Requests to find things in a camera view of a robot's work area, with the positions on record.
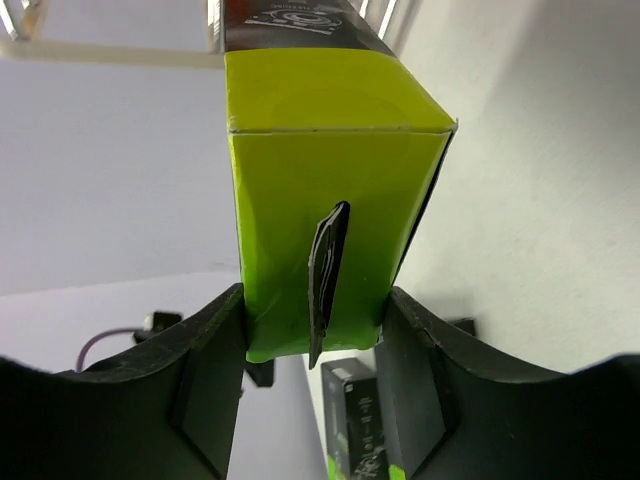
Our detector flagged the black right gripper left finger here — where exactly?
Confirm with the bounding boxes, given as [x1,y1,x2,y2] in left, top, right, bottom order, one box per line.
[1,284,246,479]

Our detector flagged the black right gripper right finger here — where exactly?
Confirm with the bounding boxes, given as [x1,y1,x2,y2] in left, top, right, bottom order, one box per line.
[375,288,639,479]

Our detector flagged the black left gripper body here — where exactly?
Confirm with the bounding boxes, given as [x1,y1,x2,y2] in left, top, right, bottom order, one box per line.
[244,359,275,388]

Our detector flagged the black green razor box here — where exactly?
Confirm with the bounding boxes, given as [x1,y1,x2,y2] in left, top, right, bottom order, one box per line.
[321,358,407,480]
[221,1,457,363]

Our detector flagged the cream metal wire shelf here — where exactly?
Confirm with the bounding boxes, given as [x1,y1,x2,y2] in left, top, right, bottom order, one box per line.
[0,0,426,71]

